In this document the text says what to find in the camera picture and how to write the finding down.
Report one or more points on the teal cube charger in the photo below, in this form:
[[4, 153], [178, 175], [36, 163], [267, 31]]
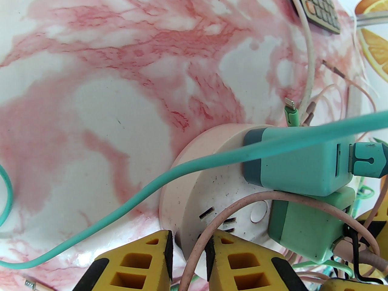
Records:
[[297, 168]]

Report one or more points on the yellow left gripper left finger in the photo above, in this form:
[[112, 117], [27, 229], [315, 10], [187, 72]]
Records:
[[130, 265]]

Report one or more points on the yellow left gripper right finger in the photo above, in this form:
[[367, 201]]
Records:
[[245, 268]]

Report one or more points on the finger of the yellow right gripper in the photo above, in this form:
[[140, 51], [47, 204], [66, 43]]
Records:
[[342, 285], [379, 220]]

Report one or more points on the beige desk calculator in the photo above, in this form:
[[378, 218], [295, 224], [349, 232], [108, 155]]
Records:
[[318, 8]]

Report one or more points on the round pale pink socket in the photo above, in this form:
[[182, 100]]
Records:
[[194, 192]]

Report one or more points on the pale green cube charger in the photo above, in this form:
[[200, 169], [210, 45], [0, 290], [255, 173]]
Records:
[[303, 232]]

